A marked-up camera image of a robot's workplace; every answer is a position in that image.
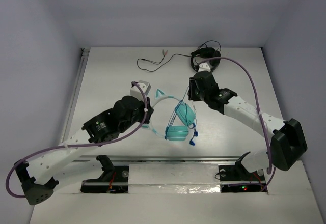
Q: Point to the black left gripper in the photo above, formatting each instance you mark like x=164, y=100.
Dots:
x=148, y=109

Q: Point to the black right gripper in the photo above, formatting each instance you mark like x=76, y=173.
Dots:
x=193, y=95

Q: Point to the teal cat ear headphones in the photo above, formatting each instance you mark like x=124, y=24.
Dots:
x=182, y=122

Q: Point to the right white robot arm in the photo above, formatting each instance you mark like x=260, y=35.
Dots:
x=285, y=139

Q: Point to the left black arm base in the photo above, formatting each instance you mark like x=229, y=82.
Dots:
x=114, y=178

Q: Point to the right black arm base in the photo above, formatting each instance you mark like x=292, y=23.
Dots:
x=236, y=179

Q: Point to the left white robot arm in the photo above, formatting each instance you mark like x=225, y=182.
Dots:
x=44, y=172

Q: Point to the black headphones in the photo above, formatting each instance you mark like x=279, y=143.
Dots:
x=206, y=52

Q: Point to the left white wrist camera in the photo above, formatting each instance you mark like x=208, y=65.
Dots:
x=140, y=89

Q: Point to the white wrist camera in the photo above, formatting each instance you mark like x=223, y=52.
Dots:
x=204, y=67
x=140, y=89

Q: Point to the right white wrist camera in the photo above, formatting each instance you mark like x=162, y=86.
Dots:
x=204, y=67

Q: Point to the aluminium front rail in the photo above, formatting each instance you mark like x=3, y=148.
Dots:
x=171, y=158

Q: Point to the aluminium rail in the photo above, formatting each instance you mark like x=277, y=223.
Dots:
x=75, y=92
x=171, y=158

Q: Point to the aluminium left side rail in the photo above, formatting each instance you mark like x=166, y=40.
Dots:
x=75, y=92

